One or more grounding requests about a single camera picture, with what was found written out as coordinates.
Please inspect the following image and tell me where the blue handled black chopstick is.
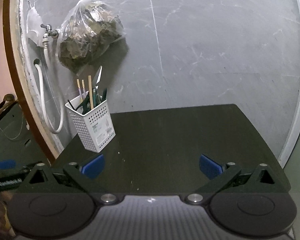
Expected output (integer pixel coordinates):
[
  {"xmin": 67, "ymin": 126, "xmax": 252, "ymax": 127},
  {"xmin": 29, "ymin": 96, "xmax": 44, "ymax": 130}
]
[{"xmin": 67, "ymin": 100, "xmax": 76, "ymax": 111}]

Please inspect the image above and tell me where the white hose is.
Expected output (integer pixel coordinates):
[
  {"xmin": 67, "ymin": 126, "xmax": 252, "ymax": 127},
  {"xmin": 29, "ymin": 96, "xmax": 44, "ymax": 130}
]
[{"xmin": 34, "ymin": 36, "xmax": 65, "ymax": 135}]

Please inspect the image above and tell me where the empty clear plastic bag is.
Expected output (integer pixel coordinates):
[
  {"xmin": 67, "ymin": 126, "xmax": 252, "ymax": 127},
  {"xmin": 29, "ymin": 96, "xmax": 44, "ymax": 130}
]
[{"xmin": 26, "ymin": 0, "xmax": 45, "ymax": 48}]

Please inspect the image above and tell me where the metal wall tap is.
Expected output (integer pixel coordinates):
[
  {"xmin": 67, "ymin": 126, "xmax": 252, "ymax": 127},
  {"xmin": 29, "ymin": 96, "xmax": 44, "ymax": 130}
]
[{"xmin": 40, "ymin": 24, "xmax": 61, "ymax": 40}]

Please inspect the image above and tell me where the plain wooden chopstick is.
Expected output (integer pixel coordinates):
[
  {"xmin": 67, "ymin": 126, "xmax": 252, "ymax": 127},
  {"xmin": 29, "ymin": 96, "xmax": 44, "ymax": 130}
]
[{"xmin": 88, "ymin": 75, "xmax": 94, "ymax": 110}]

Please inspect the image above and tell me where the purple banded chopstick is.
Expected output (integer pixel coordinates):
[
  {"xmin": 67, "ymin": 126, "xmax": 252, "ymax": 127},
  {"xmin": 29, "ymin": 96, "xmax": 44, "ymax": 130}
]
[
  {"xmin": 82, "ymin": 80, "xmax": 86, "ymax": 99},
  {"xmin": 77, "ymin": 79, "xmax": 83, "ymax": 102}
]

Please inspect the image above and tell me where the clear bag of greens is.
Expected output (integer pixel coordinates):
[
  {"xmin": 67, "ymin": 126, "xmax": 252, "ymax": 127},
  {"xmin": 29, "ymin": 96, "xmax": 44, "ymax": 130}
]
[{"xmin": 57, "ymin": 0, "xmax": 125, "ymax": 75}]

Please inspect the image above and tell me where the white perforated utensil basket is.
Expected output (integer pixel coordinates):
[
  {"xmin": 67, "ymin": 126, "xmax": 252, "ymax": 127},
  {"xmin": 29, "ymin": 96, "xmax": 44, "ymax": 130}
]
[{"xmin": 65, "ymin": 96, "xmax": 116, "ymax": 153}]

